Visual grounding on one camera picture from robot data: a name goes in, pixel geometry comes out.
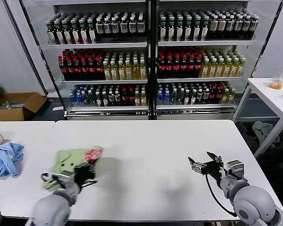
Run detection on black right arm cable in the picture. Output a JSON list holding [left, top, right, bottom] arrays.
[[205, 174, 238, 216]]

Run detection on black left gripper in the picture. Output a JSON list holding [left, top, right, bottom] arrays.
[[74, 163, 97, 184]]

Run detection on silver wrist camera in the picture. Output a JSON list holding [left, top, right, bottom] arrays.
[[58, 171, 75, 186], [226, 160, 245, 181]]

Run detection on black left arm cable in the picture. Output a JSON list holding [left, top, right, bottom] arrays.
[[41, 173, 59, 183]]

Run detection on grey crumpled cloth pile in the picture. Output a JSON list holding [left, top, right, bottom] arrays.
[[251, 121, 281, 148]]

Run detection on metal shelf with bottled drinks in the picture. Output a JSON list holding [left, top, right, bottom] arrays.
[[153, 0, 283, 122]]

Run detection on open cardboard box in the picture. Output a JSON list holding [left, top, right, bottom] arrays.
[[0, 92, 48, 121]]

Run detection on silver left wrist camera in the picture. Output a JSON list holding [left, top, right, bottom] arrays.
[[58, 171, 75, 186]]

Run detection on crumpled light blue cloth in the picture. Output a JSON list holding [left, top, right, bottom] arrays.
[[0, 142, 25, 179]]

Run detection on light green polo shirt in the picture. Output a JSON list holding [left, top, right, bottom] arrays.
[[42, 145, 104, 191]]

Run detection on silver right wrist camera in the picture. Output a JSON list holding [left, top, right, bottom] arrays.
[[226, 160, 245, 181]]

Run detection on beaker with orange liquid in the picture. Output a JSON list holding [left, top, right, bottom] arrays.
[[269, 75, 283, 90]]

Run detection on white side table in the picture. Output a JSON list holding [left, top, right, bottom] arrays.
[[233, 77, 283, 158]]

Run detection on glass door beverage cabinet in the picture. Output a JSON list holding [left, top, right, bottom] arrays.
[[18, 0, 154, 121]]

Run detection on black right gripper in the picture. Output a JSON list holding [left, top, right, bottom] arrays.
[[188, 152, 225, 178]]

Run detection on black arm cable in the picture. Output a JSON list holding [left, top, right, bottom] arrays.
[[205, 174, 238, 216], [41, 173, 59, 183]]

